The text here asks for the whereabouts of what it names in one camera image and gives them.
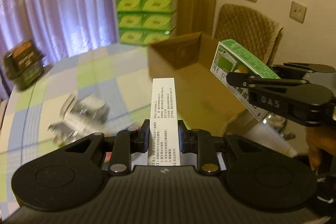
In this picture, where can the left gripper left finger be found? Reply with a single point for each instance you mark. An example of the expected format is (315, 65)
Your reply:
(140, 138)

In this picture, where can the green white medicine box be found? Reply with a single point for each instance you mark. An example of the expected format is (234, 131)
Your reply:
(231, 60)

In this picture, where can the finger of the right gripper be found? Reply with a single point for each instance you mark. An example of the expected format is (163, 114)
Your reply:
(236, 79)

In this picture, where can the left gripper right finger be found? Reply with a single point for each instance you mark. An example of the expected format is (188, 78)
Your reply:
(187, 139)

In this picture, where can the white adapter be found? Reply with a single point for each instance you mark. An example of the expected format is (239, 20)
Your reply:
(80, 118)

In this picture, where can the person right hand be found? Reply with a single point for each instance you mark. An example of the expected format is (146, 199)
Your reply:
(319, 139)

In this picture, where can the purple curtain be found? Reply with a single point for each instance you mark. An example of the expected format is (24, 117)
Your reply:
(60, 28)

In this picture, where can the stack of green tissue packs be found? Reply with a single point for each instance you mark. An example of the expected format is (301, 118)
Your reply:
(142, 22)

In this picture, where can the open cardboard box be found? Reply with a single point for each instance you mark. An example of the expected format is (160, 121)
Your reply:
(203, 101)

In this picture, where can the quilted brown chair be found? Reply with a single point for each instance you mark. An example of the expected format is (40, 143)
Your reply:
(256, 32)

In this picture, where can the steel kettle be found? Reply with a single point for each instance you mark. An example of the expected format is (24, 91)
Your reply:
(279, 124)

